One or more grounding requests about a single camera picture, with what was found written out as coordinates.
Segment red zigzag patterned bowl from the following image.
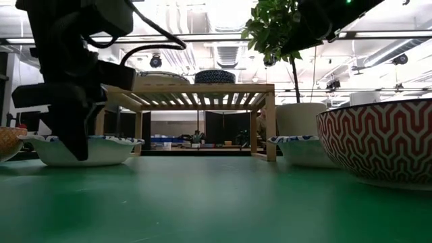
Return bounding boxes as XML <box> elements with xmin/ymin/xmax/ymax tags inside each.
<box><xmin>316</xmin><ymin>98</ymin><xmax>432</xmax><ymax>190</ymax></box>

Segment orange patterned bowl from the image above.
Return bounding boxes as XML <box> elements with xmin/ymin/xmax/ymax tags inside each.
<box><xmin>0</xmin><ymin>126</ymin><xmax>28</xmax><ymax>163</ymax></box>

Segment blue storage bins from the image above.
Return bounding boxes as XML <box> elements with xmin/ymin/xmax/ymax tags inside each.
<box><xmin>151</xmin><ymin>136</ymin><xmax>180</xmax><ymax>144</ymax></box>

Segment green leafy plant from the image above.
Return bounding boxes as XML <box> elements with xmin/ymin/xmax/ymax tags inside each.
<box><xmin>241</xmin><ymin>0</ymin><xmax>303</xmax><ymax>104</ymax></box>

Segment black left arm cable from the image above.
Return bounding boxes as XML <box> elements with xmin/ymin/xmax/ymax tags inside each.
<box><xmin>84</xmin><ymin>0</ymin><xmax>188</xmax><ymax>67</ymax></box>

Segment person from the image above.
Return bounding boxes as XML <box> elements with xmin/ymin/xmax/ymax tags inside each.
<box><xmin>256</xmin><ymin>108</ymin><xmax>267</xmax><ymax>142</ymax></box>

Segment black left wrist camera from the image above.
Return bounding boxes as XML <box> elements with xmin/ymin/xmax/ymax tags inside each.
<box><xmin>97</xmin><ymin>60</ymin><xmax>136</xmax><ymax>91</ymax></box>

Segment black room divider panel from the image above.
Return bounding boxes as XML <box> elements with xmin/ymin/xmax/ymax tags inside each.
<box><xmin>205</xmin><ymin>111</ymin><xmax>251</xmax><ymax>146</ymax></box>

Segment wooden slatted shelf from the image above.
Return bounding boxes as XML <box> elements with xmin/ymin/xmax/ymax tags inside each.
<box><xmin>94</xmin><ymin>83</ymin><xmax>277</xmax><ymax>162</ymax></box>

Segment dark blue patterned bowl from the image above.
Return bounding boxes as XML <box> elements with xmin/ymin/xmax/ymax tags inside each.
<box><xmin>194</xmin><ymin>69</ymin><xmax>237</xmax><ymax>84</ymax></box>

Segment black computer monitor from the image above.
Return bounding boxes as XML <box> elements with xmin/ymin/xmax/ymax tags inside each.
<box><xmin>13</xmin><ymin>111</ymin><xmax>42</xmax><ymax>133</ymax></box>

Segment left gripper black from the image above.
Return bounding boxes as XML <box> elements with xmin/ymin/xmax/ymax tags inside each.
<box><xmin>11</xmin><ymin>50</ymin><xmax>108</xmax><ymax>161</ymax></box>

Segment white round column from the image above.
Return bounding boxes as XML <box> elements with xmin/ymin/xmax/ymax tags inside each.
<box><xmin>349</xmin><ymin>91</ymin><xmax>381</xmax><ymax>106</ymax></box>

